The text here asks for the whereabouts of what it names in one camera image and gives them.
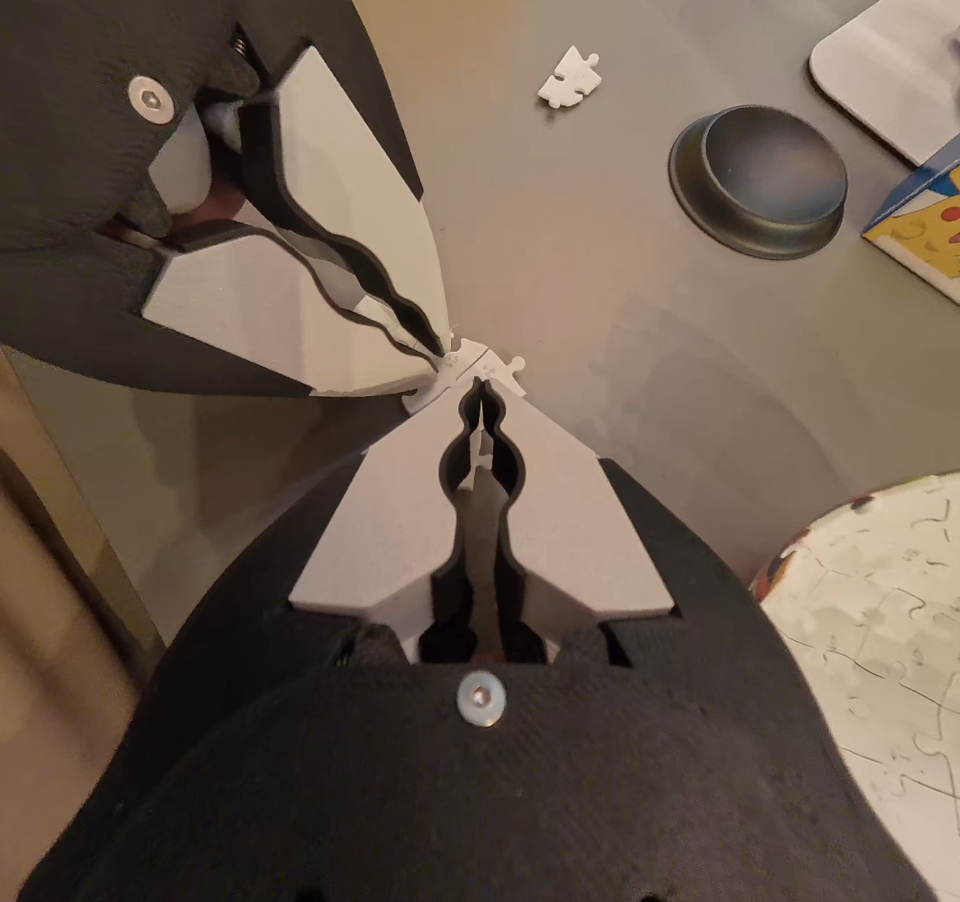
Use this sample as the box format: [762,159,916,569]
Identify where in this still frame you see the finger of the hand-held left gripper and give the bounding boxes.
[141,220,444,398]
[238,42,453,363]

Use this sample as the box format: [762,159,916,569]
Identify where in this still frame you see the white puzzle piece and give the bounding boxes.
[401,336,528,491]

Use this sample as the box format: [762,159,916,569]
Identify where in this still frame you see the white rounded pad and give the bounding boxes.
[808,0,960,168]

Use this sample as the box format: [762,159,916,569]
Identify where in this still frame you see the person's leg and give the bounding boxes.
[0,347,166,902]

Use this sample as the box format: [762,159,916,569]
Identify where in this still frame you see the black round ball stand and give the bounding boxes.
[667,103,850,260]

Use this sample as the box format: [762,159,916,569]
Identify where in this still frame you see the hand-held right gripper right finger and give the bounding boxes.
[483,379,676,665]

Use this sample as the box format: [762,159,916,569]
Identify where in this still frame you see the partly built puzzle ball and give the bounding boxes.
[750,471,960,902]

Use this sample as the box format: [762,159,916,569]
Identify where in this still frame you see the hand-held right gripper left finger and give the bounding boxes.
[287,379,485,663]

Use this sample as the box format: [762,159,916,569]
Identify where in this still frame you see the loose white puzzle pieces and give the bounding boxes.
[536,45,603,110]

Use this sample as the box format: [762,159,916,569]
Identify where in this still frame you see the blue puzzle box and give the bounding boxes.
[861,133,960,279]

